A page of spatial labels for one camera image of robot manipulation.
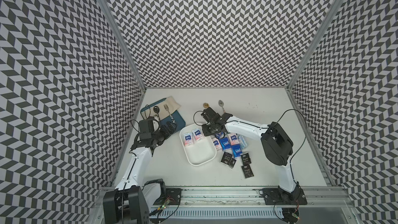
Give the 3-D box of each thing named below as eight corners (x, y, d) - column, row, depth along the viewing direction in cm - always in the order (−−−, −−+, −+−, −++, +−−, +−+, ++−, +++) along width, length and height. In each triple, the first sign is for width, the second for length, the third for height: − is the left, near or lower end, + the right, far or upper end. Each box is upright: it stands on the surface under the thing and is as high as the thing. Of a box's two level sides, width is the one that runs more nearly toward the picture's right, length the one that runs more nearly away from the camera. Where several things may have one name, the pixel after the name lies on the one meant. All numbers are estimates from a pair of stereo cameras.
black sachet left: (220, 161, 84) (220, 159, 82) (223, 152, 87) (224, 151, 85) (229, 165, 83) (229, 163, 81) (232, 156, 86) (233, 155, 84)
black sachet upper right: (243, 165, 83) (244, 163, 81) (240, 155, 87) (241, 153, 84) (250, 164, 84) (251, 162, 81) (246, 154, 87) (248, 152, 85)
